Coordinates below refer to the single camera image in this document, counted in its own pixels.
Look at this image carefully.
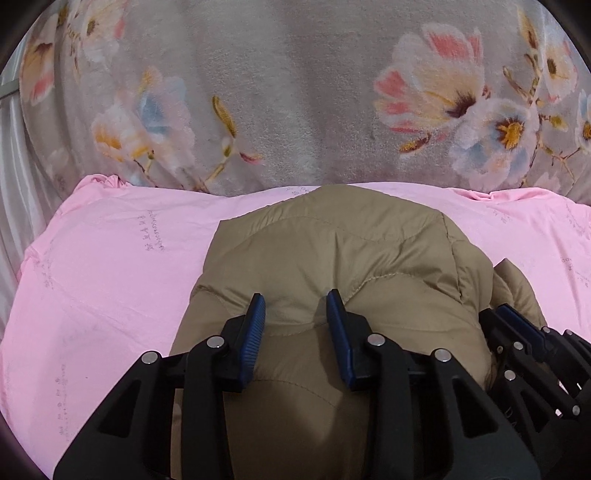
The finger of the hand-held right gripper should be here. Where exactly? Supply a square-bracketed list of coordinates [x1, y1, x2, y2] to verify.
[495, 304, 591, 398]
[479, 308, 588, 468]

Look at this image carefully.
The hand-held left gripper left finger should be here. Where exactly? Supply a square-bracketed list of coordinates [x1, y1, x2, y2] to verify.
[52, 292, 267, 480]

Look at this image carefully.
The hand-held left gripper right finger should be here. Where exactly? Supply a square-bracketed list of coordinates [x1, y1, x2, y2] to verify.
[325, 289, 542, 480]

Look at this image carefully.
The khaki quilted jacket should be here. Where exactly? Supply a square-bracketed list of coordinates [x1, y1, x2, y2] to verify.
[168, 185, 549, 480]

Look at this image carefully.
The pink bed sheet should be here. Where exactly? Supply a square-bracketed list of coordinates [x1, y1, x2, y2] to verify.
[0, 174, 591, 477]

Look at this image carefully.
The grey floral blanket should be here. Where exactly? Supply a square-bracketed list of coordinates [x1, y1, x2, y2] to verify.
[18, 0, 591, 207]

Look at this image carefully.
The white satin cloth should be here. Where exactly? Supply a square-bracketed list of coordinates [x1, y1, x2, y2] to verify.
[0, 69, 63, 335]

